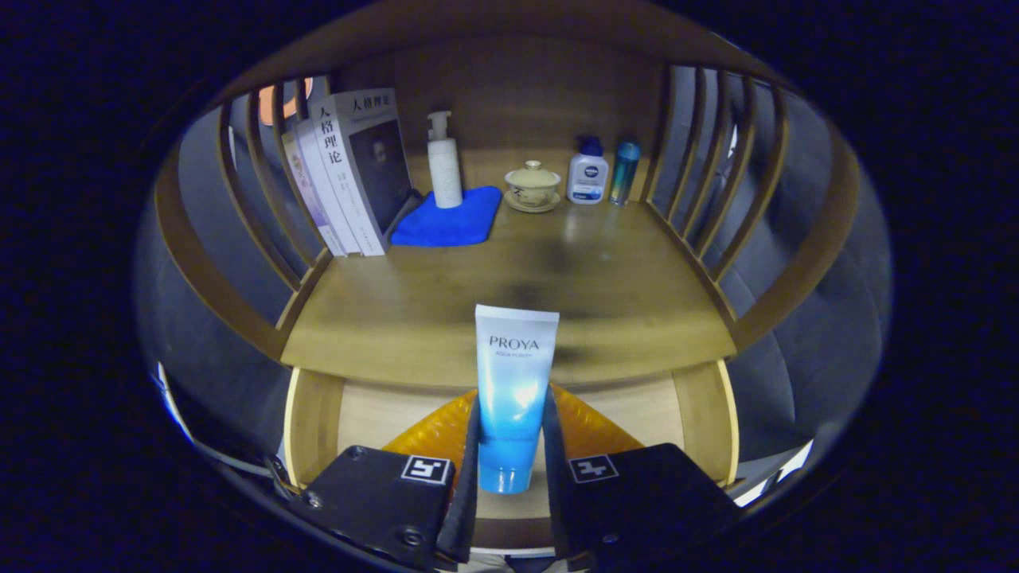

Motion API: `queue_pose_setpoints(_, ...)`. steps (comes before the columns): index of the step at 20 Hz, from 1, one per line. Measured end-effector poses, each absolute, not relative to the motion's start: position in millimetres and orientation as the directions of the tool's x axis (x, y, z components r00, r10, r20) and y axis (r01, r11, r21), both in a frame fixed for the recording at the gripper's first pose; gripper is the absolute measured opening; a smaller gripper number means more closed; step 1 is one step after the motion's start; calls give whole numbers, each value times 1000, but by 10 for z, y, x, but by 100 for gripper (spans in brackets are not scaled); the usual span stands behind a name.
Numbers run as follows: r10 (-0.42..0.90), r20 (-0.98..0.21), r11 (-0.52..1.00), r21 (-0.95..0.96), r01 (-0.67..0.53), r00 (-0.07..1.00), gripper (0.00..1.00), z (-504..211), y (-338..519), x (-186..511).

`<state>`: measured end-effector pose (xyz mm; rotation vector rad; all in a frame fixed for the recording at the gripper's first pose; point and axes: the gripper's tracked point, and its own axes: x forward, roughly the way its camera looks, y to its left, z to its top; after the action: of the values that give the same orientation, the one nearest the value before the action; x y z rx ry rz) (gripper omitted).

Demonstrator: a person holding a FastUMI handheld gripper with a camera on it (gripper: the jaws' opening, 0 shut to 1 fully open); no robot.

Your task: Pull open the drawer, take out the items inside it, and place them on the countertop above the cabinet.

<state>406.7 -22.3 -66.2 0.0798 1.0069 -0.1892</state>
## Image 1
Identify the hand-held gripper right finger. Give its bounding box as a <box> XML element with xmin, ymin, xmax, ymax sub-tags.
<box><xmin>543</xmin><ymin>384</ymin><xmax>741</xmax><ymax>572</ymax></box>

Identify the wooden countertop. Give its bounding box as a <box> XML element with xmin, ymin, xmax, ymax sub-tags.
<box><xmin>280</xmin><ymin>187</ymin><xmax>737</xmax><ymax>391</ymax></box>

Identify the white lotion bottle blue cap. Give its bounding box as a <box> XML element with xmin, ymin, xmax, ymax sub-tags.
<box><xmin>566</xmin><ymin>136</ymin><xmax>610</xmax><ymax>205</ymax></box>

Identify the black backdrop cloth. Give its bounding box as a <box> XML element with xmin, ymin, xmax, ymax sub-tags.
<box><xmin>135</xmin><ymin>68</ymin><xmax>892</xmax><ymax>486</ymax></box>

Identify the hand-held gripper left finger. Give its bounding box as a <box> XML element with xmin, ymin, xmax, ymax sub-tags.
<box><xmin>301</xmin><ymin>388</ymin><xmax>482</xmax><ymax>570</ymax></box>

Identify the blue folded cloth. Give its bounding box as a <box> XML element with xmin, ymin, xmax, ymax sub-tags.
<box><xmin>390</xmin><ymin>186</ymin><xmax>504</xmax><ymax>248</ymax></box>

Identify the pale purple book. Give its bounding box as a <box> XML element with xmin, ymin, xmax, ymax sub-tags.
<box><xmin>280</xmin><ymin>131</ymin><xmax>347</xmax><ymax>257</ymax></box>

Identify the white book with dark cover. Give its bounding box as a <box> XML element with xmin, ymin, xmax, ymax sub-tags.
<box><xmin>309</xmin><ymin>88</ymin><xmax>415</xmax><ymax>257</ymax></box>

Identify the teal spray can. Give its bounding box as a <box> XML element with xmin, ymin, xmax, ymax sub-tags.
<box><xmin>609</xmin><ymin>141</ymin><xmax>642</xmax><ymax>207</ymax></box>

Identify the beige lidded teacup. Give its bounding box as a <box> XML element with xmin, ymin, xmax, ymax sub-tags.
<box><xmin>504</xmin><ymin>160</ymin><xmax>563</xmax><ymax>214</ymax></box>

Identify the blue and white cream tube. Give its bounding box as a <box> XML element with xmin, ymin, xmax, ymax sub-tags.
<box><xmin>475</xmin><ymin>305</ymin><xmax>560</xmax><ymax>495</ymax></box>

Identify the white pump bottle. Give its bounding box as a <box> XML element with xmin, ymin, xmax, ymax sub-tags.
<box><xmin>426</xmin><ymin>111</ymin><xmax>464</xmax><ymax>209</ymax></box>

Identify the wooden drawer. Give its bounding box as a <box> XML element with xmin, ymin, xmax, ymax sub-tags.
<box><xmin>283</xmin><ymin>360</ymin><xmax>741</xmax><ymax>552</ymax></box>

